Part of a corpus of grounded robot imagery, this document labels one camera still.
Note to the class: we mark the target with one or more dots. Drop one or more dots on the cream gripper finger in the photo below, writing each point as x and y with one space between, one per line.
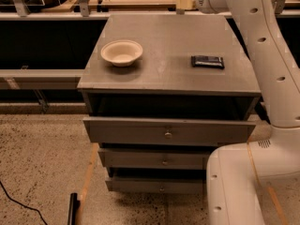
185 4

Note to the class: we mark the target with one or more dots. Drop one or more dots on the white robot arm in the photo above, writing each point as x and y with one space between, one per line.
235 171

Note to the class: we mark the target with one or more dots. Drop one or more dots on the white paper bowl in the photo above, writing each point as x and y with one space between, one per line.
121 53

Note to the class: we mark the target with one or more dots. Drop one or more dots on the grey drawer cabinet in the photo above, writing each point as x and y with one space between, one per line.
163 92

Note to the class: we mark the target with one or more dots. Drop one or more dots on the top grey drawer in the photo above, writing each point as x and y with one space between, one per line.
193 132

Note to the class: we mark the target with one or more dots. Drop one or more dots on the grey drawer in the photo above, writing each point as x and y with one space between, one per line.
153 159
179 186
193 132

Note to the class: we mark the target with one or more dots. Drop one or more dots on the middle grey drawer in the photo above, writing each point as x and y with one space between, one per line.
153 159

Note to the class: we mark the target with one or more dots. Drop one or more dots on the bottom grey drawer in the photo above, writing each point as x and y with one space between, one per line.
179 186

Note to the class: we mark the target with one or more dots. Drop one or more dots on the grey metal railing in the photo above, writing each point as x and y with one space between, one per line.
40 78

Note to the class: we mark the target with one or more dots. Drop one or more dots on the black bar on floor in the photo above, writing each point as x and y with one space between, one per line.
73 207

